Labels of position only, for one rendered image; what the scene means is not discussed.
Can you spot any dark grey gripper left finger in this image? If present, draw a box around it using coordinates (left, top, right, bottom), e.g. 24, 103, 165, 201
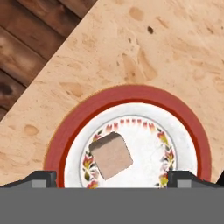
0, 170, 58, 189

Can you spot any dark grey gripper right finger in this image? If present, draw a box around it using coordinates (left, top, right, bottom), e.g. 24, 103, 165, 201
167, 170, 224, 189

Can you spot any red-rimmed white floral saucer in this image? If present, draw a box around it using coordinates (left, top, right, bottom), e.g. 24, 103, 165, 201
43, 84, 213, 189

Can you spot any brown sugar cube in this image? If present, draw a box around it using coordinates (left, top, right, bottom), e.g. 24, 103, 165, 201
88, 131, 134, 181

